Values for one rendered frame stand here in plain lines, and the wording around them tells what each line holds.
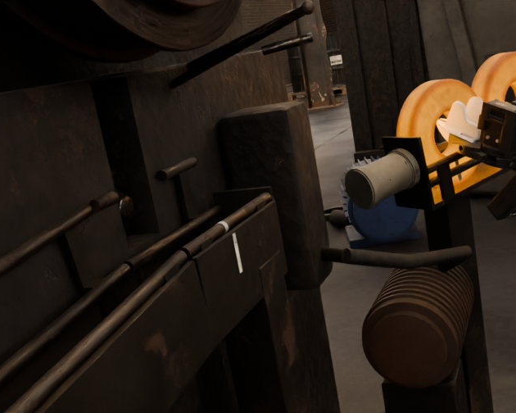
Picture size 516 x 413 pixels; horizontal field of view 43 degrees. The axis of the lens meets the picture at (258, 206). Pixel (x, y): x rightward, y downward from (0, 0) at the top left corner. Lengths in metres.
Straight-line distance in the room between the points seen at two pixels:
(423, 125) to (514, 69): 0.21
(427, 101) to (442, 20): 2.37
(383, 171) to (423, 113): 0.11
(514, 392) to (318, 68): 8.09
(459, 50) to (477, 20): 0.15
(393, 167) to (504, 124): 0.15
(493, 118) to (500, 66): 0.19
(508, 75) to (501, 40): 2.15
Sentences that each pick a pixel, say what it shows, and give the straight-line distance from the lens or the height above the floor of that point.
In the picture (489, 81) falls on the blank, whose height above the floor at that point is 0.77.
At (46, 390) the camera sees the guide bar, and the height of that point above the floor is 0.69.
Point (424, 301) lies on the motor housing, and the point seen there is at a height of 0.53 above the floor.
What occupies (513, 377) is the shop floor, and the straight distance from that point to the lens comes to 1.79.
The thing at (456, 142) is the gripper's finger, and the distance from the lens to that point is 0.96.
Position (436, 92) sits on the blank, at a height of 0.77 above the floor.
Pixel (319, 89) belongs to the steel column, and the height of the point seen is 0.27.
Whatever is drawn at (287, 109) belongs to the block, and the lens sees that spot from 0.81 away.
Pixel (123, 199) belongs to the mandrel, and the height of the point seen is 0.75.
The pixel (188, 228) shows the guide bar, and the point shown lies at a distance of 0.70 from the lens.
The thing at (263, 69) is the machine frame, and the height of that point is 0.84.
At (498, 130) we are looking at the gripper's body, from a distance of 0.92.
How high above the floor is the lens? 0.86
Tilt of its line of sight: 13 degrees down
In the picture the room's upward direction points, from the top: 10 degrees counter-clockwise
